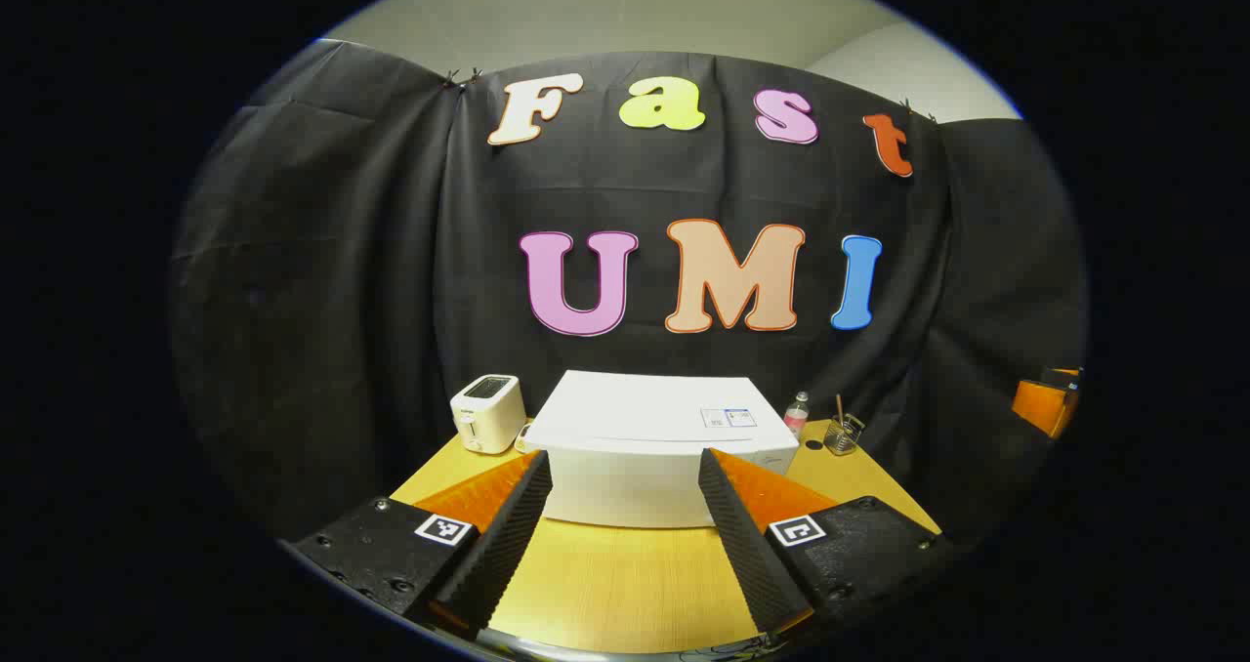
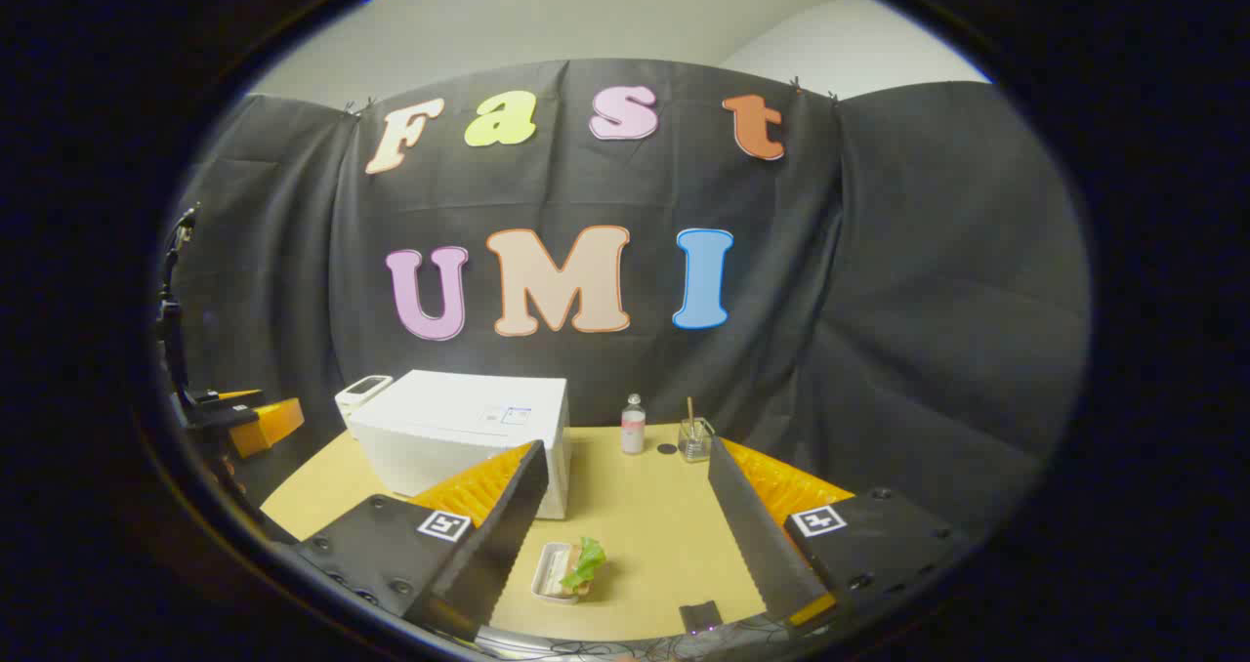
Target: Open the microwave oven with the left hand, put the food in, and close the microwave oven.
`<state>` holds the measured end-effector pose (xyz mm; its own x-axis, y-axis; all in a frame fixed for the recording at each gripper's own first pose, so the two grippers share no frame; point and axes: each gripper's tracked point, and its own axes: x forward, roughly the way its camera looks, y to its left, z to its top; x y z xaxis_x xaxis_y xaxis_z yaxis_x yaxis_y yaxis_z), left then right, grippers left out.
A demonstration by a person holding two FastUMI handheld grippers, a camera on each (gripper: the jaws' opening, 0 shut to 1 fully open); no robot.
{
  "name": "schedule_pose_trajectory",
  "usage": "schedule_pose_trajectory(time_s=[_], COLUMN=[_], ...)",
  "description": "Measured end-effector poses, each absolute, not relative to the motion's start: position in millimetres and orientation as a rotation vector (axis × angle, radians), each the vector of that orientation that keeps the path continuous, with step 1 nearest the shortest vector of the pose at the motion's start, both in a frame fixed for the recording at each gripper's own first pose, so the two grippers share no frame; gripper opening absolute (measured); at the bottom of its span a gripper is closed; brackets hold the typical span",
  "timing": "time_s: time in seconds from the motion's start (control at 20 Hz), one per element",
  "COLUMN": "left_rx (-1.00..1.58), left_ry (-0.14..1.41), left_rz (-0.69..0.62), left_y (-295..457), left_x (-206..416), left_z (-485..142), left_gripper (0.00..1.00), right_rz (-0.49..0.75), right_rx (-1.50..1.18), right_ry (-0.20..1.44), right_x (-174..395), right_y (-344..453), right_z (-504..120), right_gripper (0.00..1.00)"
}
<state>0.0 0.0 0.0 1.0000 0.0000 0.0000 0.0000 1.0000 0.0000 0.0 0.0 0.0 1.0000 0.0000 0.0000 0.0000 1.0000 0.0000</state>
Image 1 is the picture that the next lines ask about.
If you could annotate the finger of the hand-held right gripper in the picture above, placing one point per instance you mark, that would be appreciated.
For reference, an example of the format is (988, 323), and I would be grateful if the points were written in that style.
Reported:
(1043, 406)

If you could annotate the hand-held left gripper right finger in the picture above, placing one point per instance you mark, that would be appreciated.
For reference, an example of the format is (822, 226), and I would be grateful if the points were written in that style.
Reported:
(747, 545)

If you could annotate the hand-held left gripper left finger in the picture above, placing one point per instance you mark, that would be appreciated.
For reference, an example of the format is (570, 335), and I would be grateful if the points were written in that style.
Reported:
(498, 545)

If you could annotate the white microwave oven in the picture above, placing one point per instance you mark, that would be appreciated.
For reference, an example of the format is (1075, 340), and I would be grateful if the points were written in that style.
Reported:
(635, 408)

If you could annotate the white toaster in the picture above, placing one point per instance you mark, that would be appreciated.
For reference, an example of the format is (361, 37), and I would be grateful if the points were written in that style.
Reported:
(488, 413)

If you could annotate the clear bottle with pink label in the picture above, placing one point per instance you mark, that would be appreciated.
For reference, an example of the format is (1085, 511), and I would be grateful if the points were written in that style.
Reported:
(796, 418)

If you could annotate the small glass jar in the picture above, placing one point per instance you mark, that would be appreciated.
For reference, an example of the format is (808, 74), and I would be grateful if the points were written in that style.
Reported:
(840, 437)

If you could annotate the wooden stick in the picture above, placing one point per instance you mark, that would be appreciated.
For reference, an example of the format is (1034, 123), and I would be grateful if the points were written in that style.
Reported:
(839, 408)

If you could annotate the black backdrop cloth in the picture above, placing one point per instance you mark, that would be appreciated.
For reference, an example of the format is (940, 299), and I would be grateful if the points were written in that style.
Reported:
(342, 301)

